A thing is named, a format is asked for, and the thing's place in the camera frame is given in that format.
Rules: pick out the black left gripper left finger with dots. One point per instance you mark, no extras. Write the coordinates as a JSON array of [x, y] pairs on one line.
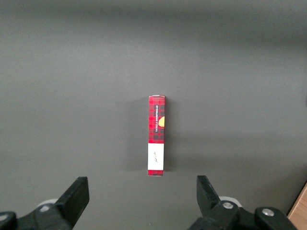
[[69, 201]]

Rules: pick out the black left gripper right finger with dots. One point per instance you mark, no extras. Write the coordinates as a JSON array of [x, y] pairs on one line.
[[213, 210]]

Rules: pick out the light wooden cabinet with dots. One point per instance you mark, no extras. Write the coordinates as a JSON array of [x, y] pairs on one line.
[[299, 210]]

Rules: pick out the red plaid shortbread box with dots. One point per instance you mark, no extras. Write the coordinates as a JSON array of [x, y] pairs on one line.
[[156, 134]]

